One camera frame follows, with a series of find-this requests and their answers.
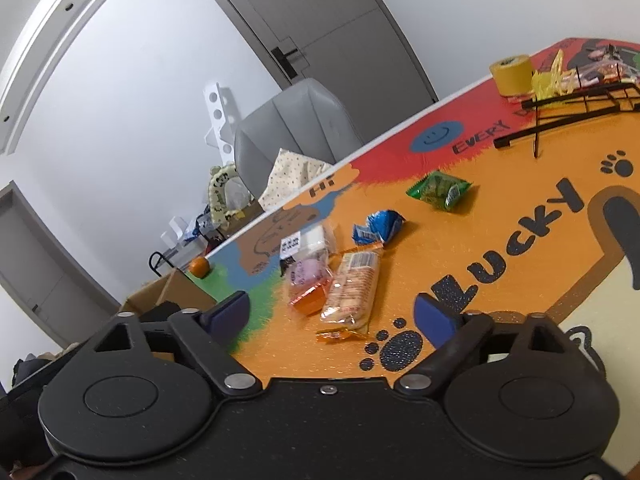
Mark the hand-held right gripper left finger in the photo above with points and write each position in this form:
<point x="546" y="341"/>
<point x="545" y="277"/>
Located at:
<point x="230" y="312"/>

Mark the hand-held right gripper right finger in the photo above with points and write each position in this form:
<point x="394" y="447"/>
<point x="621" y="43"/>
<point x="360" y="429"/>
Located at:
<point x="432" y="317"/>

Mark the pink and orange snack packet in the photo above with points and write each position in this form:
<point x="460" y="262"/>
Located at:
<point x="306" y="282"/>

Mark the orange biscuit packet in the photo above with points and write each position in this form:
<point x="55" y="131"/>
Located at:
<point x="350" y="290"/>

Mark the clear packet with black label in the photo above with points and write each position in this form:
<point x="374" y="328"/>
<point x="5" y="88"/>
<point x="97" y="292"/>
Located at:
<point x="305" y="242"/>

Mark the blue snack packet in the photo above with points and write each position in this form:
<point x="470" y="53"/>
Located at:
<point x="377" y="226"/>

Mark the shiny green snack packet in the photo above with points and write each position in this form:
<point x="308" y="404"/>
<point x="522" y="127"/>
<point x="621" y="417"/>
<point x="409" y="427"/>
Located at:
<point x="440" y="191"/>

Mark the orange round object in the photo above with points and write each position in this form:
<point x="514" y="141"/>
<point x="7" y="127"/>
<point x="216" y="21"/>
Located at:
<point x="200" y="266"/>

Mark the black shoe rack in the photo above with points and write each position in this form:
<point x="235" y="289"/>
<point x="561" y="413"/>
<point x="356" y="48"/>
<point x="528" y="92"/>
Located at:
<point x="161" y="260"/>

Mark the blue white packet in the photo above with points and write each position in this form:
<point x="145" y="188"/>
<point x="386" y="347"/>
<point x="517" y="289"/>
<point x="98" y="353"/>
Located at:
<point x="197" y="227"/>

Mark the white plastic holder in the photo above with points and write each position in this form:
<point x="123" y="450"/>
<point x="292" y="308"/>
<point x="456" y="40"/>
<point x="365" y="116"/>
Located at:
<point x="175" y="229"/>

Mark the printed cardboard box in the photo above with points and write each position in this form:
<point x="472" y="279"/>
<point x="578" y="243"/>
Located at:
<point x="245" y="212"/>

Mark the panda print neck pillow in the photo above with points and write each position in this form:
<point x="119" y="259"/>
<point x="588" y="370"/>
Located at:
<point x="219" y="195"/>

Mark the polka dot cloth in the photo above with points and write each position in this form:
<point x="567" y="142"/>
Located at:
<point x="292" y="175"/>

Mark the white perforated rack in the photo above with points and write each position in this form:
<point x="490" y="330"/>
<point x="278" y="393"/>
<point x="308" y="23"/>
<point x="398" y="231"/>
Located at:
<point x="220" y="115"/>

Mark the grey side door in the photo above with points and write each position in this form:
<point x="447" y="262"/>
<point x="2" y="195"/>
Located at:
<point x="30" y="270"/>

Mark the grey chair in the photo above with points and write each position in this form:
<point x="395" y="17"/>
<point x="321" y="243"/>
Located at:
<point x="295" y="115"/>

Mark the yellow tape roll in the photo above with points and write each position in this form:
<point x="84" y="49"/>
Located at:
<point x="510" y="76"/>

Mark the yellow plastic strips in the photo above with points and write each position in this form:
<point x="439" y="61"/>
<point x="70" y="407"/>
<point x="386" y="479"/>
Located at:
<point x="547" y="80"/>

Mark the clear packet with red contents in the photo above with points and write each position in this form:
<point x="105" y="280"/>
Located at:
<point x="600" y="67"/>

